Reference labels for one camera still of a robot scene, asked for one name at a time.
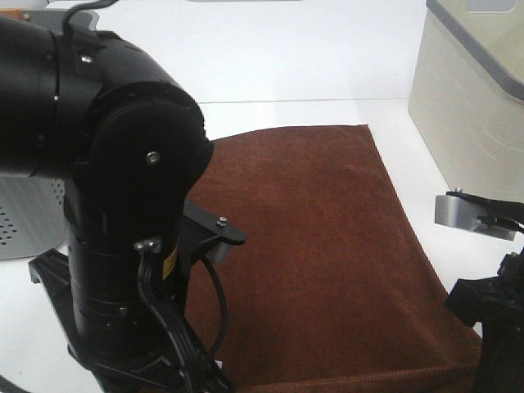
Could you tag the orange basket handle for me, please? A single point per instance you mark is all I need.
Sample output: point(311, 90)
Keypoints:
point(15, 13)

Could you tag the beige plastic bin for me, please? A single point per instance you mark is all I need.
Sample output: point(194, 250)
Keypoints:
point(467, 95)

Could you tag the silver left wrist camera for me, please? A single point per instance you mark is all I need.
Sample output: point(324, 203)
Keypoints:
point(203, 234)

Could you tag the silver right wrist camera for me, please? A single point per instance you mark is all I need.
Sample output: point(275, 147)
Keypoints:
point(476, 214)

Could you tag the grey perforated plastic basket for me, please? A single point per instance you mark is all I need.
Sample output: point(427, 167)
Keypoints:
point(28, 221)

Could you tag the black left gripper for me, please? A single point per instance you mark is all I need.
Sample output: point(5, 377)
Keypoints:
point(179, 362)

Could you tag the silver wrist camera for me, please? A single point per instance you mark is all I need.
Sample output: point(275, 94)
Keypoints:
point(203, 234)
point(476, 214)

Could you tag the brown microfiber towel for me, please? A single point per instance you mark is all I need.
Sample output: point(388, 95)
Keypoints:
point(332, 291)

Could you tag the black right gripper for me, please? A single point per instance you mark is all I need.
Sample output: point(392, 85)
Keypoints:
point(497, 304)

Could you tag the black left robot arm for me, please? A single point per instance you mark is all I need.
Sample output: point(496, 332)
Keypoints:
point(95, 110)

